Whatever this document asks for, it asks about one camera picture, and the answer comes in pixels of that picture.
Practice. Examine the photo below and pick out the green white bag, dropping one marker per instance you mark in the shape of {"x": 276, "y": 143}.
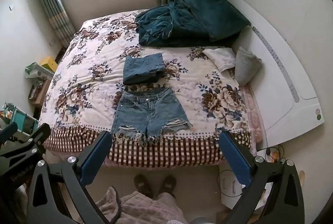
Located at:
{"x": 36, "y": 71}

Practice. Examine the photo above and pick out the white folded cloth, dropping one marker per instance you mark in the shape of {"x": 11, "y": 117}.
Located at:
{"x": 221, "y": 57}

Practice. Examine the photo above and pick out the person's pink fleece pants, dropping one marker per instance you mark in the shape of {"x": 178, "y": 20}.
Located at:
{"x": 145, "y": 209}

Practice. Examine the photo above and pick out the yellow box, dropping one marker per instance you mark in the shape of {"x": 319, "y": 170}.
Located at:
{"x": 49, "y": 63}

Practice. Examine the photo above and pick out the floral bed blanket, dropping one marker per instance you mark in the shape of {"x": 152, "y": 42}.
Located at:
{"x": 85, "y": 83}

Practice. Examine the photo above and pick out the wooden bedside cabinet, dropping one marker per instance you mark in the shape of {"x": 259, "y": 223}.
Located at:
{"x": 39, "y": 92}

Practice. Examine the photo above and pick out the teal storage rack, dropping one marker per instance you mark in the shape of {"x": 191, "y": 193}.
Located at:
{"x": 20, "y": 119}

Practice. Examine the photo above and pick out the white headboard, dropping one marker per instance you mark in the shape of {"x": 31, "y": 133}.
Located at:
{"x": 281, "y": 62}

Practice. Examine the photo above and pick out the brown slipper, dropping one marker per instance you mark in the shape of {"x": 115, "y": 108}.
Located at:
{"x": 168, "y": 185}
{"x": 143, "y": 185}

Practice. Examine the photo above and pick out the grey pillow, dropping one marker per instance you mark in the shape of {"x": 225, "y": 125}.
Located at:
{"x": 247, "y": 65}

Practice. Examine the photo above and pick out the dark teal blanket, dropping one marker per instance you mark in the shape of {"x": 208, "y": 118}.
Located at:
{"x": 166, "y": 26}

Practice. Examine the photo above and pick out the frayed denim shorts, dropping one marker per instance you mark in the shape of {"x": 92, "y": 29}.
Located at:
{"x": 145, "y": 112}

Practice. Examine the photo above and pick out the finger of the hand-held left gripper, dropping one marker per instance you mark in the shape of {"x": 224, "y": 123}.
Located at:
{"x": 9, "y": 130}
{"x": 39, "y": 134}

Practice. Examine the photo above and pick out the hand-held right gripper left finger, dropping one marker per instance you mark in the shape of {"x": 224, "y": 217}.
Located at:
{"x": 95, "y": 159}

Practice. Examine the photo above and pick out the folded blue jeans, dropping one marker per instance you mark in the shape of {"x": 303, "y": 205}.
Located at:
{"x": 143, "y": 69}

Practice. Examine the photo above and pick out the dark teal pillow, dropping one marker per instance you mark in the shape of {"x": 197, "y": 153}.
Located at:
{"x": 216, "y": 10}

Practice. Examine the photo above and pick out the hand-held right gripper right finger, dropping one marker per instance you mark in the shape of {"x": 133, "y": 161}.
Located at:
{"x": 235, "y": 161}

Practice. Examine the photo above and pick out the pink mattress sheet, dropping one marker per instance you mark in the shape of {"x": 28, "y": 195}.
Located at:
{"x": 253, "y": 114}

